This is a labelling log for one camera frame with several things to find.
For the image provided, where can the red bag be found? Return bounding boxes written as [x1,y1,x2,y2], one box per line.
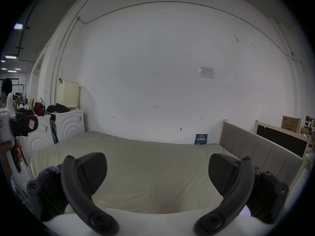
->
[34,101,46,116]

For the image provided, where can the black board with pale frame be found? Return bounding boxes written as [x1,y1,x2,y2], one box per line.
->
[254,120,309,158]

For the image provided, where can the brown carton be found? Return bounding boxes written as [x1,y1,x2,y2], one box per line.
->
[281,116,301,134]

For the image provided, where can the beige perforated basket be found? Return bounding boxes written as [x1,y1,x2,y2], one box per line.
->
[57,80,81,109]

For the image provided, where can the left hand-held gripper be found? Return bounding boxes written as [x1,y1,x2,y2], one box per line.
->
[0,92,39,174]

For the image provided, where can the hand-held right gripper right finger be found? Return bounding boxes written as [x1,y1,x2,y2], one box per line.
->
[193,153,289,235]

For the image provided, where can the grey padded headboard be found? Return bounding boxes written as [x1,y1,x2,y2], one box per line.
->
[220,119,304,194]

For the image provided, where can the white paper sheet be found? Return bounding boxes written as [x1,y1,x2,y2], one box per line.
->
[199,66,215,79]

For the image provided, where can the bed with beige sheet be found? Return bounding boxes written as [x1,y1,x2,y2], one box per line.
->
[30,130,249,215]

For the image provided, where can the person's left hand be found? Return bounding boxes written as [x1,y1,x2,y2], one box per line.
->
[0,137,23,182]

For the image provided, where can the blue booklet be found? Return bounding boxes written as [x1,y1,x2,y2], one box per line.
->
[195,133,208,145]

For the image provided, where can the white washing machine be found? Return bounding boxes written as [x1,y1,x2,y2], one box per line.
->
[50,109,85,144]
[23,114,56,167]

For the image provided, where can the black garment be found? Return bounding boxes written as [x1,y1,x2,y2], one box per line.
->
[46,103,71,113]

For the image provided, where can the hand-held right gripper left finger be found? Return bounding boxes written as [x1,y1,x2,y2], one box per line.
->
[27,153,120,236]

